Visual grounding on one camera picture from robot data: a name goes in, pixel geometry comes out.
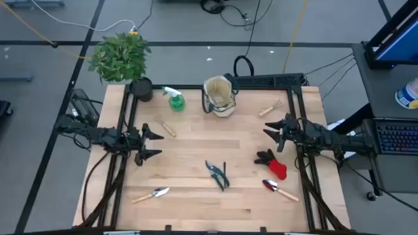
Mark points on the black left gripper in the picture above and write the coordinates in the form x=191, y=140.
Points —
x=142, y=145

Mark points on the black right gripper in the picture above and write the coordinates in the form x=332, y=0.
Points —
x=289, y=130

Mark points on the black and red gardening glove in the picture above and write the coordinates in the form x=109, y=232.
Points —
x=277, y=168

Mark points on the green spray bottle white trigger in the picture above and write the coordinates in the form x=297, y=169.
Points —
x=177, y=102

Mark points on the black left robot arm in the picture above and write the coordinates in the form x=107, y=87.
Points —
x=98, y=134

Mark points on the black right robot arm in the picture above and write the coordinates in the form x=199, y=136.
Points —
x=326, y=137

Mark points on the beige gardening bag green trim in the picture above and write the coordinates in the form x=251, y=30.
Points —
x=218, y=94

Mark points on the black perforated electronics box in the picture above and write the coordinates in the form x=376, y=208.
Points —
x=277, y=80

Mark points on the white paper sheet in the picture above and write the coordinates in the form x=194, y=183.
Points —
x=333, y=125

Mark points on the black mesh control box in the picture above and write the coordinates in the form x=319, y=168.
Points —
x=83, y=106

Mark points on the green plant in black pot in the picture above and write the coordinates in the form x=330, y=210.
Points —
x=119, y=58

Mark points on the grey equipment cart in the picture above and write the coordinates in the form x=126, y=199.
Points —
x=379, y=88

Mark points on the black backlit keyboard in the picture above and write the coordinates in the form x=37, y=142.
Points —
x=396, y=137

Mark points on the white blue wipes tub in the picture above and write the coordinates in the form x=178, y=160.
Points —
x=408, y=96

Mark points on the black framed monitor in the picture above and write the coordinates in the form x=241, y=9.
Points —
x=398, y=45

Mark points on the black floor stand foot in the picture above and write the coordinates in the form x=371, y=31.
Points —
x=5, y=109

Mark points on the black aluminium table frame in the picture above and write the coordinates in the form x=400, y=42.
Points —
x=294, y=89

